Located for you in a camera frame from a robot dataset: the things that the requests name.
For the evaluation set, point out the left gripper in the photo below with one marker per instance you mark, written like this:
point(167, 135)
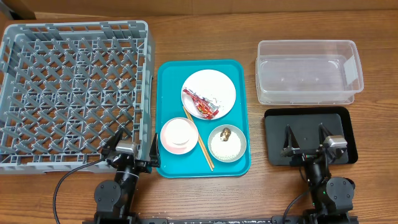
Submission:
point(134, 162)

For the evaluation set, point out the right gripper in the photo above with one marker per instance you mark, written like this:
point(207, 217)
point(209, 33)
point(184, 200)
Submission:
point(301, 155)

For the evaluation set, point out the grey bowl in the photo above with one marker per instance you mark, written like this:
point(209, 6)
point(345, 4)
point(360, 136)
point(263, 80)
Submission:
point(233, 129)

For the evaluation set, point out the brown food piece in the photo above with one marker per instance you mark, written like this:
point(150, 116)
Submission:
point(225, 134)

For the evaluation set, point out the red snack wrapper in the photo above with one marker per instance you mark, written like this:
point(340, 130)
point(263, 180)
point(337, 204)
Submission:
point(204, 106)

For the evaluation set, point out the white cup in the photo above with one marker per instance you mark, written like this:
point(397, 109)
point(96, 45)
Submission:
point(178, 131)

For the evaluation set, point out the white rice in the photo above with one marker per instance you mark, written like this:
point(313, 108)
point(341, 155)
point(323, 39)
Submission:
point(225, 150)

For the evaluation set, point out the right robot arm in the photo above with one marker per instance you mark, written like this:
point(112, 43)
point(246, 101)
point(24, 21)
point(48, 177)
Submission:
point(332, 197)

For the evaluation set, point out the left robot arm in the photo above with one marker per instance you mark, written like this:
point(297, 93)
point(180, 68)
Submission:
point(114, 197)

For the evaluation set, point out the black tray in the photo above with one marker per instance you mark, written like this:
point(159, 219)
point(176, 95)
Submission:
point(304, 123)

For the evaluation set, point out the clear plastic bin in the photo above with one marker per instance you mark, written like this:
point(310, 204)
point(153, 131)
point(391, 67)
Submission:
point(308, 72)

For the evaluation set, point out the wooden chopstick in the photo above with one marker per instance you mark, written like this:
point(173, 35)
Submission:
point(203, 146)
point(202, 149)

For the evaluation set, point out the teal plastic tray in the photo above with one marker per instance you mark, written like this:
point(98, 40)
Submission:
point(199, 162)

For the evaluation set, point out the grey dish rack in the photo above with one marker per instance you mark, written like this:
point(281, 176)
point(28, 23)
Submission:
point(67, 88)

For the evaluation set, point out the large white plate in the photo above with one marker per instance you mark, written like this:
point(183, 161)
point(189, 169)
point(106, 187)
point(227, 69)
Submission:
point(215, 86)

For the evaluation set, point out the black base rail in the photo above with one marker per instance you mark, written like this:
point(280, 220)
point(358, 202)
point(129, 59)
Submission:
point(272, 220)

